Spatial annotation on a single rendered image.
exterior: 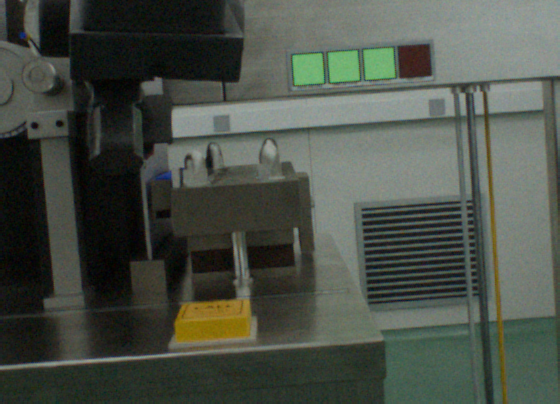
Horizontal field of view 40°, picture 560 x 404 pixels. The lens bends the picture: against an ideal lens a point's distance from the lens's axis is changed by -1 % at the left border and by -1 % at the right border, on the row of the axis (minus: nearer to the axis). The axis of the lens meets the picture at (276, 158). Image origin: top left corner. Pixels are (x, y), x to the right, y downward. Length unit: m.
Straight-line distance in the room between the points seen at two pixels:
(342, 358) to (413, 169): 3.01
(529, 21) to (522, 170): 2.48
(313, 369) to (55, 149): 0.44
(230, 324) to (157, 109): 0.32
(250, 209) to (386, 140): 2.75
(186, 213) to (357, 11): 0.53
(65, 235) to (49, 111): 0.15
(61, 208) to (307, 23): 0.56
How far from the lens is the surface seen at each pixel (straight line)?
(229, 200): 0.96
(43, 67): 0.94
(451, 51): 1.36
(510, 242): 3.87
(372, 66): 1.33
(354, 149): 3.67
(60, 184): 0.99
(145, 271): 1.01
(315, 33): 1.33
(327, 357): 0.73
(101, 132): 0.81
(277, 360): 0.73
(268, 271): 1.03
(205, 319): 0.75
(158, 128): 0.94
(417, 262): 3.76
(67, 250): 0.99
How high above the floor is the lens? 1.11
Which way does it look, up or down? 3 degrees down
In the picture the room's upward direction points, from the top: 4 degrees counter-clockwise
